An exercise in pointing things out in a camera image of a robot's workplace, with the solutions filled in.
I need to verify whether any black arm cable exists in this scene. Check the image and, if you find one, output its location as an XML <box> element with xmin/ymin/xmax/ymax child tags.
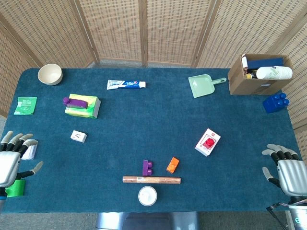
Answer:
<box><xmin>266</xmin><ymin>202</ymin><xmax>288</xmax><ymax>230</ymax></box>

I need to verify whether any small white staples box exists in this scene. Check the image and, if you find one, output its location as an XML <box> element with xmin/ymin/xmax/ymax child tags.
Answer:
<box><xmin>70</xmin><ymin>130</ymin><xmax>88</xmax><ymax>143</ymax></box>

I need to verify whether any beige bowl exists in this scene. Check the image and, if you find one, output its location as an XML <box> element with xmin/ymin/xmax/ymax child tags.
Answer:
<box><xmin>37</xmin><ymin>63</ymin><xmax>63</xmax><ymax>86</ymax></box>

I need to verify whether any green sachet packet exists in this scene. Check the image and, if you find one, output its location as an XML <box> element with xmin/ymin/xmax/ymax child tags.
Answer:
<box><xmin>13</xmin><ymin>96</ymin><xmax>37</xmax><ymax>115</ymax></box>

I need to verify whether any white blue toothpaste tube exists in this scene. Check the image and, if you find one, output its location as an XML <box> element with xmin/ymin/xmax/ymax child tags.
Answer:
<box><xmin>106</xmin><ymin>80</ymin><xmax>146</xmax><ymax>91</ymax></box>

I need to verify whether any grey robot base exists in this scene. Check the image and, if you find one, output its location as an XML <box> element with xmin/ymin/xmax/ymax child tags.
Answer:
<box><xmin>95</xmin><ymin>211</ymin><xmax>200</xmax><ymax>230</ymax></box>

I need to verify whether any blue carpet table cover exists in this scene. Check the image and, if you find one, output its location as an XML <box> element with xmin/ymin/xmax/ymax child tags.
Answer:
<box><xmin>0</xmin><ymin>68</ymin><xmax>302</xmax><ymax>214</ymax></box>

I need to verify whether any light green dustpan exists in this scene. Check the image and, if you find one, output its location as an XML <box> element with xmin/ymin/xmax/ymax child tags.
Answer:
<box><xmin>188</xmin><ymin>74</ymin><xmax>227</xmax><ymax>99</ymax></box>

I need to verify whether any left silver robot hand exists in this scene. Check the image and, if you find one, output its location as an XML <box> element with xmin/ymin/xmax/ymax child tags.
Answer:
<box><xmin>0</xmin><ymin>130</ymin><xmax>44</xmax><ymax>189</ymax></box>

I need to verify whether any cardboard box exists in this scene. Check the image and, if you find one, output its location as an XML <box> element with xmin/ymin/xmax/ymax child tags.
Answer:
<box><xmin>227</xmin><ymin>53</ymin><xmax>295</xmax><ymax>96</ymax></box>

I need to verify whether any dark blue flat pad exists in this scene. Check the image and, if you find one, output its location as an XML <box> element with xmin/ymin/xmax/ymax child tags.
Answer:
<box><xmin>247</xmin><ymin>56</ymin><xmax>284</xmax><ymax>69</ymax></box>

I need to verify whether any bamboo folding screen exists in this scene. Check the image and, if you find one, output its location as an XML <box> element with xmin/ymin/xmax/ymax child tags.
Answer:
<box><xmin>0</xmin><ymin>0</ymin><xmax>307</xmax><ymax>131</ymax></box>

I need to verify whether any green tissue pack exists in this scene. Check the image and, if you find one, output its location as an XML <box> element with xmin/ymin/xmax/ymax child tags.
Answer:
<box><xmin>64</xmin><ymin>93</ymin><xmax>101</xmax><ymax>119</ymax></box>

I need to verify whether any orange block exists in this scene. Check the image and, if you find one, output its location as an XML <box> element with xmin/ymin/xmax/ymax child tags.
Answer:
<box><xmin>166</xmin><ymin>157</ymin><xmax>180</xmax><ymax>173</ymax></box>

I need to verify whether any small white packet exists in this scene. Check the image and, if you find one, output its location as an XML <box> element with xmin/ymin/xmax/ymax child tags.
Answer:
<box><xmin>21</xmin><ymin>138</ymin><xmax>38</xmax><ymax>161</ymax></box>

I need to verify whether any green toy block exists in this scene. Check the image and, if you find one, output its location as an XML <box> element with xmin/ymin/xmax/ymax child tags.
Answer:
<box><xmin>5</xmin><ymin>179</ymin><xmax>26</xmax><ymax>197</ymax></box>

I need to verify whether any white red-print carton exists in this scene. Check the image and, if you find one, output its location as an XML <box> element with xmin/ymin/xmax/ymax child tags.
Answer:
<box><xmin>194</xmin><ymin>128</ymin><xmax>221</xmax><ymax>157</ymax></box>

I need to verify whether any brown paper roll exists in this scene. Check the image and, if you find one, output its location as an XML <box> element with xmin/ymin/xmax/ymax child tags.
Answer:
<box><xmin>122</xmin><ymin>176</ymin><xmax>182</xmax><ymax>184</ymax></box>

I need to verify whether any dark blue toy block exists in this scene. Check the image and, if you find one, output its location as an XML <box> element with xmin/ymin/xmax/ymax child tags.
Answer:
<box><xmin>262</xmin><ymin>92</ymin><xmax>290</xmax><ymax>114</ymax></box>

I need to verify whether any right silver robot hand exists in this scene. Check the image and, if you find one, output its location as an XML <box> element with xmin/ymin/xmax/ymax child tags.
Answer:
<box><xmin>261</xmin><ymin>143</ymin><xmax>307</xmax><ymax>197</ymax></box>

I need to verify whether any dark bottle yellow cap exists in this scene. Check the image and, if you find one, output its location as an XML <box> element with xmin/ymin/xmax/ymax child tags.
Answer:
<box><xmin>244</xmin><ymin>69</ymin><xmax>259</xmax><ymax>79</ymax></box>

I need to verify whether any stack of paper cups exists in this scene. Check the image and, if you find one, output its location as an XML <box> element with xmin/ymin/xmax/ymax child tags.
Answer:
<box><xmin>256</xmin><ymin>66</ymin><xmax>294</xmax><ymax>80</ymax></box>

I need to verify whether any short purple two-stud block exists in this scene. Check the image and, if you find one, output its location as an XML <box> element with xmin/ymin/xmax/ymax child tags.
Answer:
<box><xmin>142</xmin><ymin>160</ymin><xmax>154</xmax><ymax>176</ymax></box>

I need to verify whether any long purple block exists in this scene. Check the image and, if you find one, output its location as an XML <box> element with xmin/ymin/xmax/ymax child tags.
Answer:
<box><xmin>63</xmin><ymin>96</ymin><xmax>89</xmax><ymax>108</ymax></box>

